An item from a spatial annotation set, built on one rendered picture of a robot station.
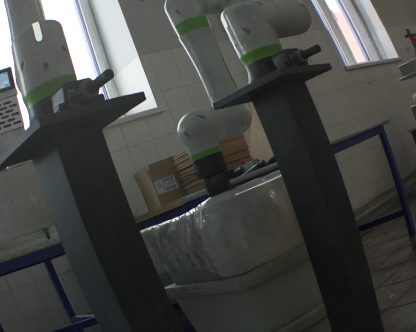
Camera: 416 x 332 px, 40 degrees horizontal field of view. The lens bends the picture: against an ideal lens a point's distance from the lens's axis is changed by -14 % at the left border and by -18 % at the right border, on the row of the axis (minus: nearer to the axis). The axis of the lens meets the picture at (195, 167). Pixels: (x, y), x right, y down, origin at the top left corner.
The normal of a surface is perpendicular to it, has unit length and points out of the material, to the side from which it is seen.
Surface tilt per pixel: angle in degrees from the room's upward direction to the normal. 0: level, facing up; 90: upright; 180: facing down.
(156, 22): 90
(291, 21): 120
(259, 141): 90
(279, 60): 81
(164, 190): 90
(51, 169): 90
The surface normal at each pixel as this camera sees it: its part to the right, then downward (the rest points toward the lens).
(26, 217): 0.53, -0.26
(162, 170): 0.38, 0.11
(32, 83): -0.36, 0.07
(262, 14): 0.30, -0.21
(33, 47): -0.03, -0.06
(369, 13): -0.76, 0.26
